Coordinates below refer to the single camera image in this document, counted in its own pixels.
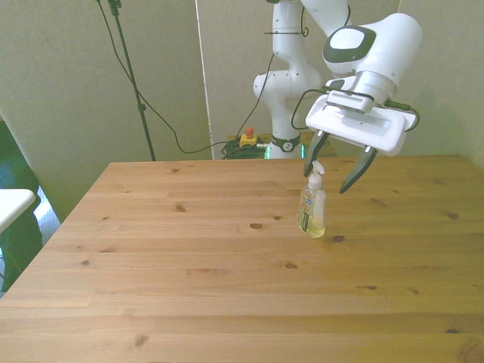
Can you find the white rounded table top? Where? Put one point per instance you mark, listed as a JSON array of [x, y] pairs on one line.
[[11, 204]]

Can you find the black tripod stand pole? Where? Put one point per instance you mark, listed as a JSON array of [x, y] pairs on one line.
[[130, 72]]

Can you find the white perforated panel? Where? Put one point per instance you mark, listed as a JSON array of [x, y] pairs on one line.
[[45, 223]]

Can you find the yellow emergency stop button box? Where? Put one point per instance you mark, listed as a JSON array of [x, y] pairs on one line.
[[247, 141]]

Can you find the clear sanitizer pump bottle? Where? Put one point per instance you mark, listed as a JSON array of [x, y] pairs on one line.
[[312, 223]]

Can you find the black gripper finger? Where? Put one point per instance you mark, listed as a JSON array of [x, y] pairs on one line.
[[357, 170], [314, 151]]

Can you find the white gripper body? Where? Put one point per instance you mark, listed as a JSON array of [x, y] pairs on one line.
[[363, 130]]

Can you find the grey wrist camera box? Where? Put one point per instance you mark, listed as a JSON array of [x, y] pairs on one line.
[[348, 100]]

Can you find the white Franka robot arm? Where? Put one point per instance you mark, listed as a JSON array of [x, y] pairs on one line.
[[385, 41]]

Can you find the dark green blurry object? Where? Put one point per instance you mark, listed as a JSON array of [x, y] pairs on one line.
[[15, 170]]

